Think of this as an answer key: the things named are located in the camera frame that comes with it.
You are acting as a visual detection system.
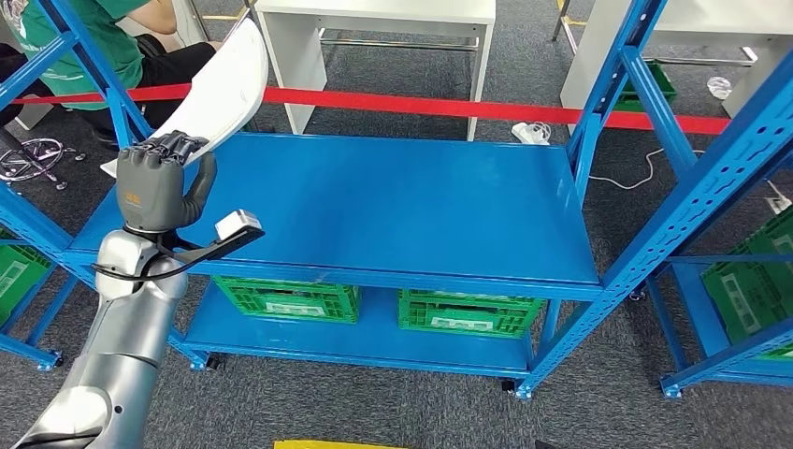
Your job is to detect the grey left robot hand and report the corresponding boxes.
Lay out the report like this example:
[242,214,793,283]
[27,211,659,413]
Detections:
[115,130,218,236]

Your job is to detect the white curved panel part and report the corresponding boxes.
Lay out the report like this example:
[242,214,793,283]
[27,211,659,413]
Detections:
[98,17,270,181]

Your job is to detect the blue steel shelf rack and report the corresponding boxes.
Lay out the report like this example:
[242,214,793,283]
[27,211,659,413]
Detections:
[0,0,793,401]
[631,204,793,399]
[0,220,85,371]

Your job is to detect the chrome chair base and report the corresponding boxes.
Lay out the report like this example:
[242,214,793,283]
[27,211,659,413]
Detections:
[0,137,87,190]

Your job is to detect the person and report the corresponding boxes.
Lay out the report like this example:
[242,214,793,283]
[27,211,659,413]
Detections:
[0,0,218,135]

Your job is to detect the green plastic crate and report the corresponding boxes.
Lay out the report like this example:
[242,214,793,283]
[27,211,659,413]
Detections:
[397,289,546,339]
[613,58,678,113]
[0,229,54,326]
[699,207,793,362]
[212,275,362,325]

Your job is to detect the white table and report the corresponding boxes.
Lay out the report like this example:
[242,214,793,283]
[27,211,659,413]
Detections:
[253,0,498,142]
[559,0,793,119]

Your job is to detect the red barrier belt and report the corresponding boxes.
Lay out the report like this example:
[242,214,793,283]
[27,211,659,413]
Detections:
[12,83,732,137]

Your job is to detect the steel crossbar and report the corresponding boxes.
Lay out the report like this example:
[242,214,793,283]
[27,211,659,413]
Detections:
[321,34,482,52]

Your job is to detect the yellow floor tape square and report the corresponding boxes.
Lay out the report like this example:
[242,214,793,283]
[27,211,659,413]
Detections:
[274,438,423,449]

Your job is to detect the white power strip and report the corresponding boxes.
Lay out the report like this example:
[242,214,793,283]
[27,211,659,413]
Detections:
[510,121,552,146]

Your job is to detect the white socket plug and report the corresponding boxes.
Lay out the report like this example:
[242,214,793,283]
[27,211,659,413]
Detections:
[765,180,793,215]

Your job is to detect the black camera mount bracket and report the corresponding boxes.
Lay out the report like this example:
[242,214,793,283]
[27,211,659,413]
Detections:
[157,232,249,267]

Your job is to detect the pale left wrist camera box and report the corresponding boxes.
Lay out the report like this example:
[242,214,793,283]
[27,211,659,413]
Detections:
[213,209,267,249]

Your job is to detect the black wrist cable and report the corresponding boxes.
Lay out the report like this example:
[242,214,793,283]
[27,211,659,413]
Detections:
[91,232,206,283]

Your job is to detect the metal chair frame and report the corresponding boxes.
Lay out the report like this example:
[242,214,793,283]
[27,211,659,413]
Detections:
[185,0,258,41]

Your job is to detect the white power cable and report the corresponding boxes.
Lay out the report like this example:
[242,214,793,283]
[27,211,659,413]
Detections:
[586,147,704,190]

